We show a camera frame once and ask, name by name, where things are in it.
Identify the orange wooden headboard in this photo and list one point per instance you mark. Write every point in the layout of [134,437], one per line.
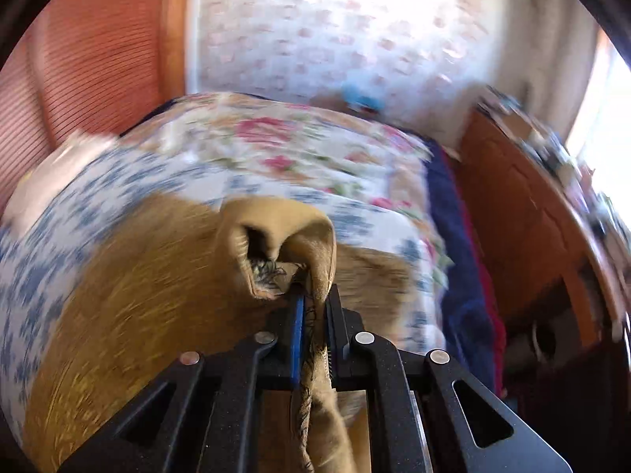
[88,83]

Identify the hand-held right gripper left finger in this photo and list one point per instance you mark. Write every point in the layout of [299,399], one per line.
[297,340]

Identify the sheer circle-print curtain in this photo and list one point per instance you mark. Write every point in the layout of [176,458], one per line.
[345,24]

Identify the blue floral white sheet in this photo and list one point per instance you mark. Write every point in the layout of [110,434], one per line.
[74,207]

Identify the window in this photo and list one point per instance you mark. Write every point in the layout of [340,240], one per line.
[606,118]

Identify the pink floral quilt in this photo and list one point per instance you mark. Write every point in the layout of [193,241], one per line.
[276,143]

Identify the wooden cabinet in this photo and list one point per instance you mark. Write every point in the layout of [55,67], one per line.
[532,217]

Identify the blue tissue box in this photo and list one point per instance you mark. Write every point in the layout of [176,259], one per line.
[362,96]

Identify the navy blue bed sheet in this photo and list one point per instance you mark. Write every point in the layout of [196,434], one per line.
[463,266]

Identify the golden patterned garment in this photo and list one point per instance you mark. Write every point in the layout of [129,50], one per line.
[123,354]

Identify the pale pink pillow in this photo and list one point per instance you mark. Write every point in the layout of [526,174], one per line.
[59,162]

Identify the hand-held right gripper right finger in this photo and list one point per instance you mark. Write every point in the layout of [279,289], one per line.
[340,337]

